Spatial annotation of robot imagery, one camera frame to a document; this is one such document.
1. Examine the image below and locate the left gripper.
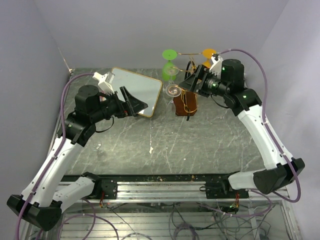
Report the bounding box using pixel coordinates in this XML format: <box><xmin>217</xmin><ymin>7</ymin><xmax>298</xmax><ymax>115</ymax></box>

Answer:
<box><xmin>90</xmin><ymin>86</ymin><xmax>148</xmax><ymax>123</ymax></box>

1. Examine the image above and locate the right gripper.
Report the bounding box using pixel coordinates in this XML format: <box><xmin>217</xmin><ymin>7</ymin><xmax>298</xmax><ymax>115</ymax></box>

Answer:
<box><xmin>178</xmin><ymin>64</ymin><xmax>230</xmax><ymax>98</ymax></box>

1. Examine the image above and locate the clear wine glass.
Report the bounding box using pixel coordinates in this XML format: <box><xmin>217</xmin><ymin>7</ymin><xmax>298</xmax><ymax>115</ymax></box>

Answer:
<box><xmin>165</xmin><ymin>84</ymin><xmax>182</xmax><ymax>102</ymax></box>
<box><xmin>89</xmin><ymin>140</ymin><xmax>102</xmax><ymax>151</ymax></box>
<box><xmin>165</xmin><ymin>65</ymin><xmax>179</xmax><ymax>84</ymax></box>

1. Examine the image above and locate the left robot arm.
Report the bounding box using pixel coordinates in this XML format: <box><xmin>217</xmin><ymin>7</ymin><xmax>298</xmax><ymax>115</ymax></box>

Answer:
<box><xmin>7</xmin><ymin>85</ymin><xmax>148</xmax><ymax>232</ymax></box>

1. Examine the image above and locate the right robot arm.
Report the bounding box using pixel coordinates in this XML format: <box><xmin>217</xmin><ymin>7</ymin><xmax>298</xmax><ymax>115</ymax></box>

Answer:
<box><xmin>179</xmin><ymin>59</ymin><xmax>305</xmax><ymax>198</ymax></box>

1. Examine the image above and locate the green wine glass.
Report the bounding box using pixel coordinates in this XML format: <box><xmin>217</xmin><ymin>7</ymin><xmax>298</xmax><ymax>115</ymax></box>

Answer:
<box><xmin>162</xmin><ymin>49</ymin><xmax>178</xmax><ymax>82</ymax></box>

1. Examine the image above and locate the orange wine glass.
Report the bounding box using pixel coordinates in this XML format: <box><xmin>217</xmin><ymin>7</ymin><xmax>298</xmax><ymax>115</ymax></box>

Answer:
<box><xmin>202</xmin><ymin>48</ymin><xmax>217</xmax><ymax>69</ymax></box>

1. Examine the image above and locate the gold framed whiteboard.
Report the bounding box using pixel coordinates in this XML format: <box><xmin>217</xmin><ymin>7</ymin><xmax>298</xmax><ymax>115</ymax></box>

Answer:
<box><xmin>110</xmin><ymin>67</ymin><xmax>163</xmax><ymax>118</ymax></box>

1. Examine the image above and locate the gold wire glass rack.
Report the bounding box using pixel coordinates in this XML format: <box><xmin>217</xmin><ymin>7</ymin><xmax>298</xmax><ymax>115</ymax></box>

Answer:
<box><xmin>173</xmin><ymin>52</ymin><xmax>202</xmax><ymax>121</ymax></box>

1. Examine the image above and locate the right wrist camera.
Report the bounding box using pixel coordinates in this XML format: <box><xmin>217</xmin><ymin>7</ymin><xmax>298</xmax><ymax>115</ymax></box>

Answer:
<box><xmin>209</xmin><ymin>53</ymin><xmax>223</xmax><ymax>76</ymax></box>

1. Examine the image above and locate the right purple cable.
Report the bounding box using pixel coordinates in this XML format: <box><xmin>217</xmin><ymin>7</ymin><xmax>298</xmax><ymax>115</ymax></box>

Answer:
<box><xmin>217</xmin><ymin>48</ymin><xmax>302</xmax><ymax>203</ymax></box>

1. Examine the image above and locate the purple cable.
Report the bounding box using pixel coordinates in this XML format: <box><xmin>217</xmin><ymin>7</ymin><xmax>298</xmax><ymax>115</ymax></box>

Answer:
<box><xmin>13</xmin><ymin>73</ymin><xmax>95</xmax><ymax>240</ymax></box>
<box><xmin>217</xmin><ymin>48</ymin><xmax>302</xmax><ymax>203</ymax></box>

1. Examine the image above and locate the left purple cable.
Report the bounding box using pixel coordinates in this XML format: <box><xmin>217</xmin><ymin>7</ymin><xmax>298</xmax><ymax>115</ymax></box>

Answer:
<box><xmin>13</xmin><ymin>73</ymin><xmax>95</xmax><ymax>240</ymax></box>

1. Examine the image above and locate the aluminium rail frame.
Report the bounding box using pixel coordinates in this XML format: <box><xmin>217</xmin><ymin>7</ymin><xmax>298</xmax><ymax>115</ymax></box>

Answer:
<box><xmin>53</xmin><ymin>174</ymin><xmax>288</xmax><ymax>201</ymax></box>

